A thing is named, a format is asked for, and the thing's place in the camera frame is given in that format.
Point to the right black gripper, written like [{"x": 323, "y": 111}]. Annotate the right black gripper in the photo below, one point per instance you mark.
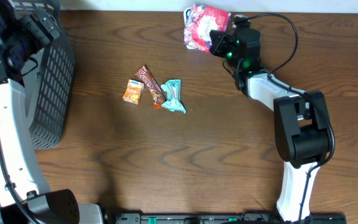
[{"x": 216, "y": 47}]

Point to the red purple snack packet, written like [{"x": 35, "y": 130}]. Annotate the red purple snack packet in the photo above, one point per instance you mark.
[{"x": 207, "y": 18}]

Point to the teal snack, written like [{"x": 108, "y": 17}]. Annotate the teal snack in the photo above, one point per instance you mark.
[{"x": 173, "y": 91}]

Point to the brown orange chocolate bar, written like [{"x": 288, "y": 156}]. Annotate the brown orange chocolate bar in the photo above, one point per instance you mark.
[{"x": 147, "y": 78}]

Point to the small orange juice carton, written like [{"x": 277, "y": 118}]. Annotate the small orange juice carton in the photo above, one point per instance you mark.
[{"x": 133, "y": 91}]

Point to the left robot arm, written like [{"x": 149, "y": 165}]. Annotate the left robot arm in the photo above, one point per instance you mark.
[{"x": 25, "y": 194}]

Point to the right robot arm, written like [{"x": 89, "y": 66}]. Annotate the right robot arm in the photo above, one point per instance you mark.
[{"x": 304, "y": 136}]

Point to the grey plastic mesh basket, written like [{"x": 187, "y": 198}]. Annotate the grey plastic mesh basket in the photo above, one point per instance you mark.
[{"x": 48, "y": 80}]

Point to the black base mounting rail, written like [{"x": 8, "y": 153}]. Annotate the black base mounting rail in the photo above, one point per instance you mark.
[{"x": 247, "y": 217}]

